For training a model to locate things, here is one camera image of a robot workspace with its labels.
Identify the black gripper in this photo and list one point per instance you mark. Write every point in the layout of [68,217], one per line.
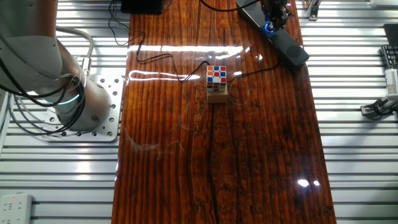
[276,5]

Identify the small wooden block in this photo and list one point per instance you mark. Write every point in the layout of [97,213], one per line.
[217,97]

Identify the black phone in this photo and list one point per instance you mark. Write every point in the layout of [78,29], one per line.
[141,6]

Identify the white power strip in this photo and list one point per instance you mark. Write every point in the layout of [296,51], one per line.
[15,210]

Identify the black flat panel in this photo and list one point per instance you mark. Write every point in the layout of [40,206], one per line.
[391,34]

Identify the black clamp tool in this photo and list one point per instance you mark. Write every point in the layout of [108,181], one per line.
[377,109]

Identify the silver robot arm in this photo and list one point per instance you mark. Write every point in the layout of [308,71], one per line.
[37,62]

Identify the blue ringed speaker knob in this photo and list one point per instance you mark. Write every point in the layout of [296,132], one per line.
[268,29]

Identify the aluminium strut with bracket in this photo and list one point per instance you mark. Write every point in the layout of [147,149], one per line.
[313,11]

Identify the black keyboard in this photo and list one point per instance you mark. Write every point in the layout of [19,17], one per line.
[390,56]

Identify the silver ribbed camera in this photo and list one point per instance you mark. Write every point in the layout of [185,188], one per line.
[392,81]

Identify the wood grain table board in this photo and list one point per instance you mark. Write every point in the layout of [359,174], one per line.
[248,149]

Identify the Rubik's cube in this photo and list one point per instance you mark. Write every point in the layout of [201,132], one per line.
[216,76]

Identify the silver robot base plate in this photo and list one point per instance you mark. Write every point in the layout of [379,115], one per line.
[112,109]

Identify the black speaker bar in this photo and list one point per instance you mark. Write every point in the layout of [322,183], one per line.
[289,46]

